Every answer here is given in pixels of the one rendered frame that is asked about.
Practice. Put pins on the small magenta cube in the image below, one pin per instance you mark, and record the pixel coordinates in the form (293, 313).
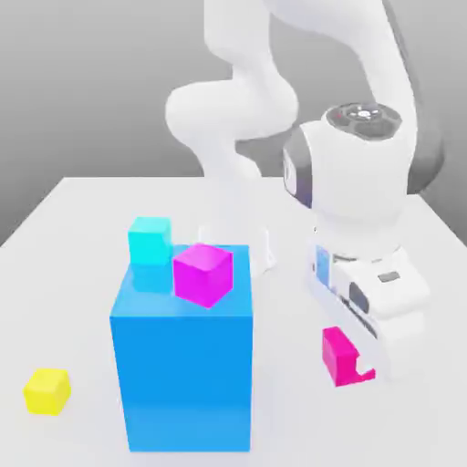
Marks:
(202, 275)

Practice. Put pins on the large blue box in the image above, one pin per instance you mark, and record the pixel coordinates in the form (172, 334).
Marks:
(182, 375)

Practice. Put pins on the small cyan cube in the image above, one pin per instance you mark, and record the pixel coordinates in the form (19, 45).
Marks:
(149, 240)

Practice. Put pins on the small pink cube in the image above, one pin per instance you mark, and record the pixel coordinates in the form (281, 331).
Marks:
(337, 355)

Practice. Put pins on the small yellow cube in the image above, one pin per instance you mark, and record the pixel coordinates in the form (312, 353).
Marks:
(46, 392)

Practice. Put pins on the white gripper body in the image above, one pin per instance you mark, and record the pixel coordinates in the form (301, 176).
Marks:
(350, 313)

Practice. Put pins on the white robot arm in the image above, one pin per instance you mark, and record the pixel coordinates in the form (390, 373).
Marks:
(350, 175)

